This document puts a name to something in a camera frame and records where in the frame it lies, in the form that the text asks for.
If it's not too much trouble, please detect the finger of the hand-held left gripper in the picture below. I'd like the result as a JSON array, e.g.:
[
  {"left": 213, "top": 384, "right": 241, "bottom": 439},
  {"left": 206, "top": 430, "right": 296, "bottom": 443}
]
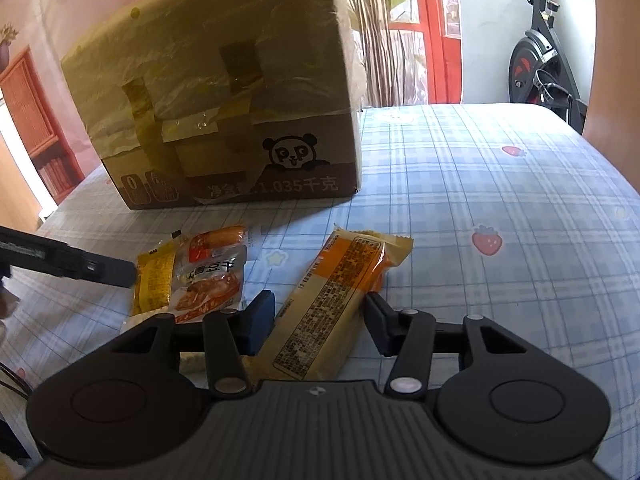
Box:
[{"left": 64, "top": 246, "right": 139, "bottom": 289}]

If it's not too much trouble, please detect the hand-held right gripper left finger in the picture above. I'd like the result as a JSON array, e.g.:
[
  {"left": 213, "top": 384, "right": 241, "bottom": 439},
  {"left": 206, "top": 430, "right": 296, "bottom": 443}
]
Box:
[{"left": 115, "top": 289, "right": 277, "bottom": 395}]

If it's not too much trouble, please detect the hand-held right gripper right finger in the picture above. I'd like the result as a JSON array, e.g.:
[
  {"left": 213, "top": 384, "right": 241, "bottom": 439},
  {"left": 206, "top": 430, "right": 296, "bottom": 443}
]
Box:
[{"left": 363, "top": 291, "right": 532, "bottom": 396}]

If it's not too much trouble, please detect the small yellow snack packet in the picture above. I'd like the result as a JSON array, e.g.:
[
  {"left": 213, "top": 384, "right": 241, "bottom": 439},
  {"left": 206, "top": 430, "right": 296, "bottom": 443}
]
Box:
[{"left": 131, "top": 243, "right": 179, "bottom": 317}]

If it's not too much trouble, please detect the long yellow orange snack packet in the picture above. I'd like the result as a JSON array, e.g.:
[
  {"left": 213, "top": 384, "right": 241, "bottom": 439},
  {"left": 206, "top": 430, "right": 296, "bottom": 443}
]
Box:
[{"left": 259, "top": 227, "right": 415, "bottom": 382}]

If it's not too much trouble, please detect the taped cardboard box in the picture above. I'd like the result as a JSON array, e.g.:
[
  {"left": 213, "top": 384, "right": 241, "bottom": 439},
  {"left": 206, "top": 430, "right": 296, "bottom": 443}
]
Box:
[{"left": 61, "top": 0, "right": 369, "bottom": 210}]

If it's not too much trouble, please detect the person's left hand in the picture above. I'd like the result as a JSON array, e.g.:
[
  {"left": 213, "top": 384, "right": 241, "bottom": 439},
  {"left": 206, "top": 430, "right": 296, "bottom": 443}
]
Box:
[{"left": 0, "top": 279, "right": 22, "bottom": 322}]

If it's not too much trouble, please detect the brown wooden door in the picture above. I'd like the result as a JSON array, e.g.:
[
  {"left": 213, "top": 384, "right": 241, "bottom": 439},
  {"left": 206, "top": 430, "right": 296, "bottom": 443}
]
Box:
[{"left": 0, "top": 132, "right": 45, "bottom": 235}]

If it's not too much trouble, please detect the clear packet with orange snack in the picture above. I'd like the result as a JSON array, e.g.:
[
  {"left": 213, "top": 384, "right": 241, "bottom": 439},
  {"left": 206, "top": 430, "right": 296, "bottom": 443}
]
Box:
[{"left": 172, "top": 224, "right": 250, "bottom": 322}]

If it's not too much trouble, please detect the black exercise bike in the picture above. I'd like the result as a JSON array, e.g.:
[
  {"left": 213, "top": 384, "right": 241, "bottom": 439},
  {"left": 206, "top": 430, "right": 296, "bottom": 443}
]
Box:
[{"left": 506, "top": 0, "right": 597, "bottom": 135}]

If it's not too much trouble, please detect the brown wooden panel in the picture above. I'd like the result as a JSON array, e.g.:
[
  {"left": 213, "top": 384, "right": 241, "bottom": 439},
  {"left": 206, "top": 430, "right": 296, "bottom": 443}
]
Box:
[{"left": 581, "top": 0, "right": 640, "bottom": 197}]

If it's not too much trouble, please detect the black cable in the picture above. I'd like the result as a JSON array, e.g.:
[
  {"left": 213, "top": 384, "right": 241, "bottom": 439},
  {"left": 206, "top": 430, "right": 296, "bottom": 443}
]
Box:
[{"left": 0, "top": 361, "right": 31, "bottom": 397}]

